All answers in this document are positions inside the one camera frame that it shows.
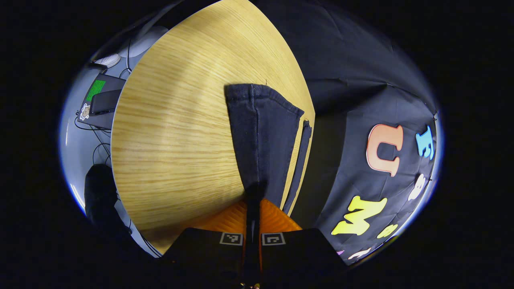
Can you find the black flat device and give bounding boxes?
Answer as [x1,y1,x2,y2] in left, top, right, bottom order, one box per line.
[89,89,122,116]

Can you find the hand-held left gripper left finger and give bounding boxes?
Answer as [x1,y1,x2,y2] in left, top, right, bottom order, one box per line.
[159,193,254,289]

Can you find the white round device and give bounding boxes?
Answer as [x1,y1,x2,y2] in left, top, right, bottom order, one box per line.
[96,53,121,69]

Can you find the dark jeans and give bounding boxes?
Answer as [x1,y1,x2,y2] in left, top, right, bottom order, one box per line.
[224,83,313,241]

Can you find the dark bulky object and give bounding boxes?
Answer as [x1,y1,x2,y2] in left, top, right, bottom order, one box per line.
[84,164,133,241]

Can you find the black backdrop cloth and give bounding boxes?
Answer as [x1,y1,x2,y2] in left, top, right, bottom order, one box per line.
[249,0,440,267]

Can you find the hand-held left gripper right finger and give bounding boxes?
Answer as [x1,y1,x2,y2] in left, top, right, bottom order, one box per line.
[256,193,348,289]

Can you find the grey box with green label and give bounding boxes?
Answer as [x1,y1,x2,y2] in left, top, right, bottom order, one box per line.
[84,73,126,130]

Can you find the black cable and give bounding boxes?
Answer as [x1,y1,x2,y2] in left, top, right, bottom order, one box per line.
[118,38,134,79]
[74,112,113,166]

